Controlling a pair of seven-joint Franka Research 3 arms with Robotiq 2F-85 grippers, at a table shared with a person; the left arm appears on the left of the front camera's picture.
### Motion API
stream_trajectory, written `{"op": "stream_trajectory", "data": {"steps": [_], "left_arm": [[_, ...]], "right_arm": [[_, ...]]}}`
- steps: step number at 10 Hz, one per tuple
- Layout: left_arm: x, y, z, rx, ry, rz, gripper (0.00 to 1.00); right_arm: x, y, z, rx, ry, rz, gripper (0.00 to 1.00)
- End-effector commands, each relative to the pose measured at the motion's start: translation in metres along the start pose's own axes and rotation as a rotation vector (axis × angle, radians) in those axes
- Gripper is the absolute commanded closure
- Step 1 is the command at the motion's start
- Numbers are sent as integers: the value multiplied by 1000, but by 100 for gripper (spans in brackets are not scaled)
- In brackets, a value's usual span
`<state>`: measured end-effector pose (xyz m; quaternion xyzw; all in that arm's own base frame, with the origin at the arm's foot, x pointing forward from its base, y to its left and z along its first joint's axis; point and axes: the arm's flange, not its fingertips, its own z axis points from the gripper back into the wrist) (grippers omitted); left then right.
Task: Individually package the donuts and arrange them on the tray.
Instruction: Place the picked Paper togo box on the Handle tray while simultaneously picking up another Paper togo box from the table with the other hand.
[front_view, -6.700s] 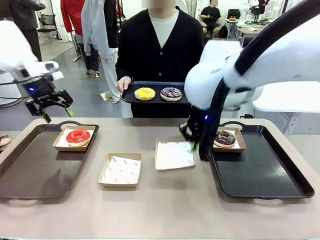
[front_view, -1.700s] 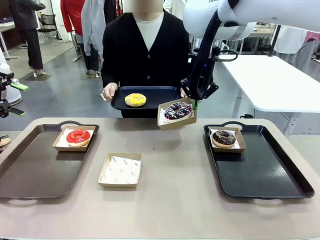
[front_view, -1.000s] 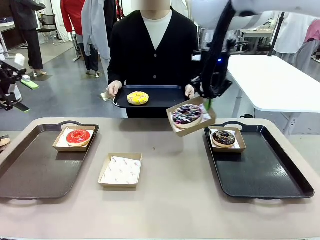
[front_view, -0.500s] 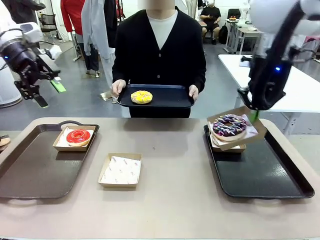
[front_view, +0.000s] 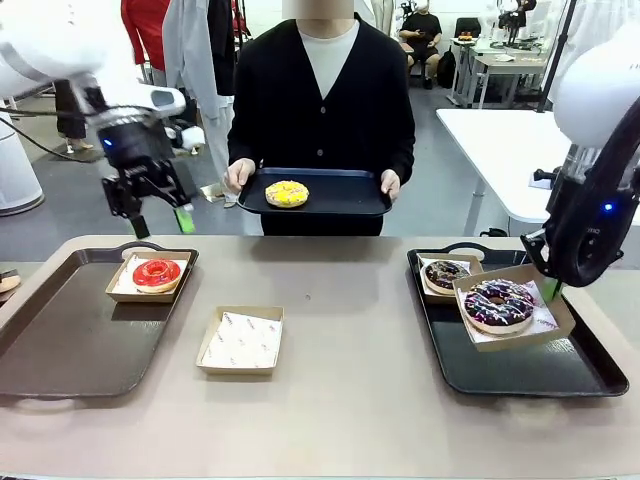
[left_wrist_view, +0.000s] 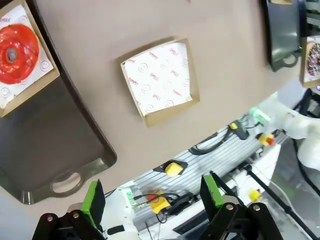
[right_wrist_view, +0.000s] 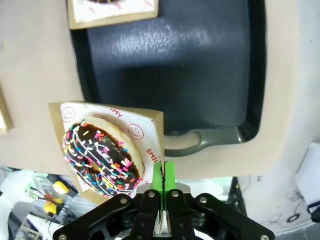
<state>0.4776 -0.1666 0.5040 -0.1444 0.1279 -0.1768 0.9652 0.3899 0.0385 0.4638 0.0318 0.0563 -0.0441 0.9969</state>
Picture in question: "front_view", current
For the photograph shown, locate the yellow sprinkled donut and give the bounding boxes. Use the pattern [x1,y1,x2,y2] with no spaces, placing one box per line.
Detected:
[264,180,310,210]

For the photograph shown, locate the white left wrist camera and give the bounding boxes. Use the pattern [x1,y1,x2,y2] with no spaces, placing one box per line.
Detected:
[164,123,205,152]

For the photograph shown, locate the red glazed donut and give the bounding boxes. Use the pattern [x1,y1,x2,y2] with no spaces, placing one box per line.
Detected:
[131,258,182,294]

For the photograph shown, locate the person's right hand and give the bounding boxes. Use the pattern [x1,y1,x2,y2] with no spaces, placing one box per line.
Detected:
[222,158,257,194]

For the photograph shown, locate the chocolate sprinkled donut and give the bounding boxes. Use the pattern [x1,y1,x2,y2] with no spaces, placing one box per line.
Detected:
[423,259,472,294]

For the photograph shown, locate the red hanging garment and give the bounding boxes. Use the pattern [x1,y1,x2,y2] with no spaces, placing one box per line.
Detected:
[121,0,172,71]

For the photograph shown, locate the person's right forearm black sleeve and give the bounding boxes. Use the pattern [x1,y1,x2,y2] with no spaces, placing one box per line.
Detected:
[227,107,262,167]

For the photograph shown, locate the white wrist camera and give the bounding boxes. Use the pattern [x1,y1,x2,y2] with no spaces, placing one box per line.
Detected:
[164,123,205,152]
[528,167,566,191]

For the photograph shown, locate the black plastic tray with handles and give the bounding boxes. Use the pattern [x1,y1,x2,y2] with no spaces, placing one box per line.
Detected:
[407,242,630,400]

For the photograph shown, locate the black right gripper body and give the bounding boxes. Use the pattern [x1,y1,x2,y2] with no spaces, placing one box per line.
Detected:
[543,175,627,274]

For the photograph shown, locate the purple donut with white drizzle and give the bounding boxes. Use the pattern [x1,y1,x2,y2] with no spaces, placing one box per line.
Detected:
[463,279,536,336]

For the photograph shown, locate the white cylindrical pedestal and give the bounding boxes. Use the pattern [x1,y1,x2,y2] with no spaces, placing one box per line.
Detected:
[0,112,45,218]

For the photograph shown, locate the kraft paper box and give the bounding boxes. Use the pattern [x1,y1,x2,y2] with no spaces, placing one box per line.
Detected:
[452,264,577,354]
[104,251,194,305]
[416,253,485,305]
[195,305,286,377]

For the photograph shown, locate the person's left forearm black sleeve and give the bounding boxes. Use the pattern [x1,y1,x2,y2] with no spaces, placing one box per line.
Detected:
[382,112,416,177]

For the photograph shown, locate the black backpack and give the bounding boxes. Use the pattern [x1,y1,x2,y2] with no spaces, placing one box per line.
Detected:
[436,46,458,91]

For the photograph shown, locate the black serving tray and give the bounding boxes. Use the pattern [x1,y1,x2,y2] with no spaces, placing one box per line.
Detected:
[236,167,394,217]

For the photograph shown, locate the person in black cardigan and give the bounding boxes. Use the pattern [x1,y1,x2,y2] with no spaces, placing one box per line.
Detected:
[227,0,416,237]

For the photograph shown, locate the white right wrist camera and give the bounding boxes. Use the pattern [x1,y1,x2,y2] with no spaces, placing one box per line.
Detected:
[528,167,566,191]

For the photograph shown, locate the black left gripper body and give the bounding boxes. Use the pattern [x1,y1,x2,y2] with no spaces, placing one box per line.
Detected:
[97,117,175,180]

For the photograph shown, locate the black hanging garment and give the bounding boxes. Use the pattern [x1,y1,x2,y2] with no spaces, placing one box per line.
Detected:
[207,0,241,97]

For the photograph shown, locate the large white table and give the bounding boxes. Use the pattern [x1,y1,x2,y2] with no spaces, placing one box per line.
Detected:
[435,107,601,224]

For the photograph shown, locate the black right arm cable sleeve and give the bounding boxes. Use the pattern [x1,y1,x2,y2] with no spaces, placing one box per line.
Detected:
[546,97,640,289]

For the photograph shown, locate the black slanted pole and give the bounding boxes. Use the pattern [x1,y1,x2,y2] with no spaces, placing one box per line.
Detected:
[537,0,577,113]

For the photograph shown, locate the bystander in dark clothes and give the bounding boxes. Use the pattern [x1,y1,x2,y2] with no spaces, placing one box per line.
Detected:
[53,79,97,152]

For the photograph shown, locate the white hanging trousers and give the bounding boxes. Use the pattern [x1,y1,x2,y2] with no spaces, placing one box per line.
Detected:
[199,94,236,207]

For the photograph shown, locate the grey hanging shirt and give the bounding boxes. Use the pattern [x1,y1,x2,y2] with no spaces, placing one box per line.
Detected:
[162,0,236,121]

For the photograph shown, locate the person's left hand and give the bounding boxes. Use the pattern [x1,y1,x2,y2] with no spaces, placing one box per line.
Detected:
[379,169,403,204]

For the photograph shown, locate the brown plastic tray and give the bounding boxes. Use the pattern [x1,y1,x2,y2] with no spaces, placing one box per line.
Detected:
[0,241,200,400]

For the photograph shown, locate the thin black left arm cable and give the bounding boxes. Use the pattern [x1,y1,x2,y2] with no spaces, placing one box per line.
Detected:
[0,105,109,162]

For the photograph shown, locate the gold paper on floor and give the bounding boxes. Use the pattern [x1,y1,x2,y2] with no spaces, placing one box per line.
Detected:
[199,182,227,205]

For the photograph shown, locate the grey work desk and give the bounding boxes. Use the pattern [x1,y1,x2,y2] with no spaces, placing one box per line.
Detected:
[451,38,551,109]

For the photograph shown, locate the seated person in black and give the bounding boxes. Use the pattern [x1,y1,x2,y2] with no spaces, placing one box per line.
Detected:
[398,0,444,90]

